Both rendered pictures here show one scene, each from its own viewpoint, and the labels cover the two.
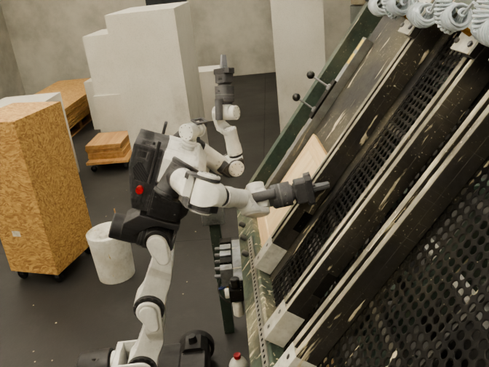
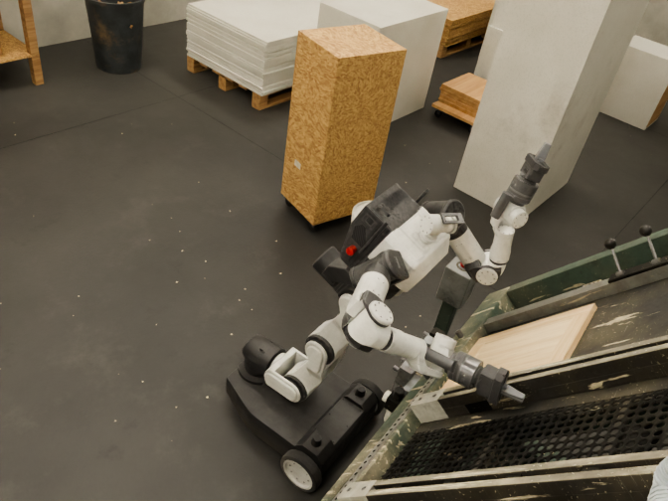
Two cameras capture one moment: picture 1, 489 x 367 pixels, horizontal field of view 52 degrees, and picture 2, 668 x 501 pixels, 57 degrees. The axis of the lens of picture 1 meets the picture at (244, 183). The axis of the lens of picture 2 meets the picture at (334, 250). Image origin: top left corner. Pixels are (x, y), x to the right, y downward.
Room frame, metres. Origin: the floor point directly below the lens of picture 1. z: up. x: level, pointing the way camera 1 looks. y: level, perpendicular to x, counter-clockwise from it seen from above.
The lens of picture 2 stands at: (0.38, -0.35, 2.53)
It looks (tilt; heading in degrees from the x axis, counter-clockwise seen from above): 38 degrees down; 30
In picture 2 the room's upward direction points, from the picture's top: 11 degrees clockwise
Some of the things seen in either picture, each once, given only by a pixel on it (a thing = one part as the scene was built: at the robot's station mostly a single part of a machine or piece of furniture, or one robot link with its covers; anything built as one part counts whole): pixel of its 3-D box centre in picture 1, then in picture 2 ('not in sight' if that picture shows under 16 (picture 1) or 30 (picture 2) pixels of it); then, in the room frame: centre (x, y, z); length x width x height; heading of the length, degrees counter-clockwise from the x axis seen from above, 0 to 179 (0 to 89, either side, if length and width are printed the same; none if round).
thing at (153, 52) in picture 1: (165, 100); (550, 85); (4.94, 0.69, 0.88); 0.90 x 0.60 x 1.75; 175
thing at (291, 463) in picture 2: not in sight; (300, 470); (1.70, 0.36, 0.10); 0.20 x 0.05 x 0.20; 91
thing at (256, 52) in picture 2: not in sight; (315, 33); (5.51, 3.25, 0.31); 2.46 x 1.04 x 0.63; 175
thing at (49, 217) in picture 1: (36, 193); (337, 133); (3.46, 1.54, 0.63); 0.50 x 0.42 x 1.25; 161
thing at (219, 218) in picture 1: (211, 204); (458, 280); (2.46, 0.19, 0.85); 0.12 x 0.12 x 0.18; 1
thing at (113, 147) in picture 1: (113, 151); (470, 102); (5.77, 1.52, 0.15); 0.61 x 0.51 x 0.31; 175
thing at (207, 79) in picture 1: (208, 93); (639, 82); (7.38, 0.38, 0.36); 0.58 x 0.45 x 0.72; 85
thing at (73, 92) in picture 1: (62, 107); (464, 10); (8.19, 2.82, 0.22); 2.46 x 1.04 x 0.44; 175
